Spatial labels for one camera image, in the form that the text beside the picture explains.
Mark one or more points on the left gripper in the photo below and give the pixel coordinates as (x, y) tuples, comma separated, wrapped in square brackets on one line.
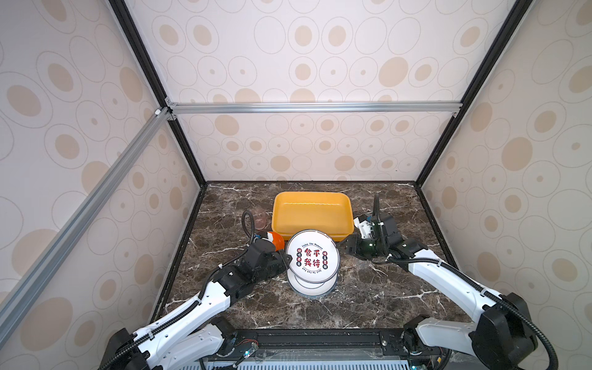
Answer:
[(284, 265)]

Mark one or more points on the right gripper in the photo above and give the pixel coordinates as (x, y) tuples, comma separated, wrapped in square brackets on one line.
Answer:
[(354, 243)]

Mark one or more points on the red character white plate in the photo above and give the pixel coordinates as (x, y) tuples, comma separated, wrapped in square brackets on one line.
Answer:
[(314, 256)]

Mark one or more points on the green cloud pattern plate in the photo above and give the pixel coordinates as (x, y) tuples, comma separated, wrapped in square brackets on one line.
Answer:
[(312, 290)]

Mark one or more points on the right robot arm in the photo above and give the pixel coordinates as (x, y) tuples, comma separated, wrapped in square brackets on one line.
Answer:
[(501, 334)]

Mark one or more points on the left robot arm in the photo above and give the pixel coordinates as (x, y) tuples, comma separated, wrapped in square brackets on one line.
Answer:
[(187, 333)]

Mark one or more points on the yellow plastic bin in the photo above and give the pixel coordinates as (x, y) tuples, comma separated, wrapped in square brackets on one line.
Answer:
[(328, 212)]

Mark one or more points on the orange plastic bowl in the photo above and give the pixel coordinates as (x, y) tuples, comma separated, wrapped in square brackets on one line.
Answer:
[(277, 240)]

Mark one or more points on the pink translucent cup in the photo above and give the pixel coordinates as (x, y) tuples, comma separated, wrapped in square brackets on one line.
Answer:
[(261, 219)]

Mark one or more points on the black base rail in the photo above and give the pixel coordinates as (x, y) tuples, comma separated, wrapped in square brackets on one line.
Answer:
[(325, 349)]

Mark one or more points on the horizontal aluminium rail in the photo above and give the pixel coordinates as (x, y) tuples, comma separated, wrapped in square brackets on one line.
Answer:
[(326, 107)]

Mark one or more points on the left diagonal aluminium rail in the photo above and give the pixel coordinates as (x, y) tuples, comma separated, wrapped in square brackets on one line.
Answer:
[(32, 285)]

